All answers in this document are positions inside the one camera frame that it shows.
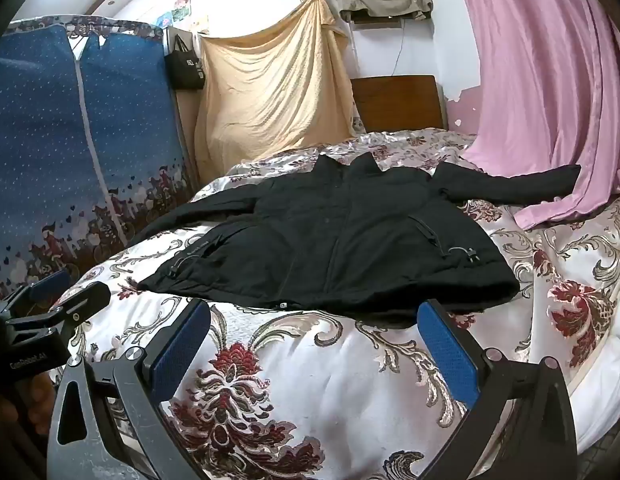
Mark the blue fabric wardrobe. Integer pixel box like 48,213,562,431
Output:
0,14,201,306

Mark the floral satin bedspread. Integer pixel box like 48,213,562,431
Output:
55,127,620,480

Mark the pink curtain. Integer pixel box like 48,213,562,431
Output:
447,0,620,231

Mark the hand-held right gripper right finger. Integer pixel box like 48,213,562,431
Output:
416,299,578,480

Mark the colourful wall poster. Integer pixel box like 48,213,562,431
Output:
155,0,193,27

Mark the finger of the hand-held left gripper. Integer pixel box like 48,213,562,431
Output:
0,269,73,313
37,282,112,356

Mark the beige hanging cloth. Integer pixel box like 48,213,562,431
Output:
194,0,356,183

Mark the wooden headboard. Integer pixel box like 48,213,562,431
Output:
350,75,448,133

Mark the black tote bag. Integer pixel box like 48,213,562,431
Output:
164,35,207,92

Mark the thin wall cable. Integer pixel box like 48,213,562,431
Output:
391,17,407,77

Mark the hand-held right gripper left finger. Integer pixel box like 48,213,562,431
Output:
47,299,213,480

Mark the black jacket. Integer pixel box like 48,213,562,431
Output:
127,152,582,322

